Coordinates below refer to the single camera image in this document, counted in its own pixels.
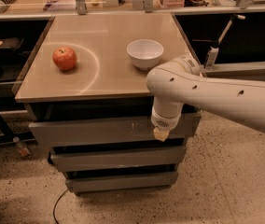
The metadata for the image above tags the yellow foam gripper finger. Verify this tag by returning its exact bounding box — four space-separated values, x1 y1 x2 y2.
153 127 170 142

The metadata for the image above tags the grey top drawer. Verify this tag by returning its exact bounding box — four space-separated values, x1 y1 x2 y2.
28 111 202 149

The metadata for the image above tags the grey drawer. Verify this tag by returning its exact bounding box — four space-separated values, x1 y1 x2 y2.
51 146 186 172
28 111 202 149
65 171 178 193

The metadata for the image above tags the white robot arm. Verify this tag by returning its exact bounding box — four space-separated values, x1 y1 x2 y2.
146 56 265 141

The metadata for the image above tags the grey middle drawer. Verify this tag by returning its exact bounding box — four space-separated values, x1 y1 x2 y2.
51 146 186 172

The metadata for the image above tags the grey bottom drawer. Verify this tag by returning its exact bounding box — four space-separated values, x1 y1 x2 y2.
65 171 178 193

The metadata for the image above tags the grey drawer cabinet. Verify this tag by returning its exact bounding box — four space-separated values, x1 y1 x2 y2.
12 12 208 196

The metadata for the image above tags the white bowl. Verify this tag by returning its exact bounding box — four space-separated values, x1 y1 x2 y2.
126 39 164 70

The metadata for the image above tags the white tube with nozzle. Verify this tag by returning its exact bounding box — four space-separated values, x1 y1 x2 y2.
203 14 245 69

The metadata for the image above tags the red apple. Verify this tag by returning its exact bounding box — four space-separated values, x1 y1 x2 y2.
52 47 77 71

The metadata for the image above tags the black box on shelf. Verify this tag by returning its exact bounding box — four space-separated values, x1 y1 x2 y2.
0 37 23 50

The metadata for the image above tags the black floor cable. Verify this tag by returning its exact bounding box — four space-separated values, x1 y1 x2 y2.
52 188 69 224

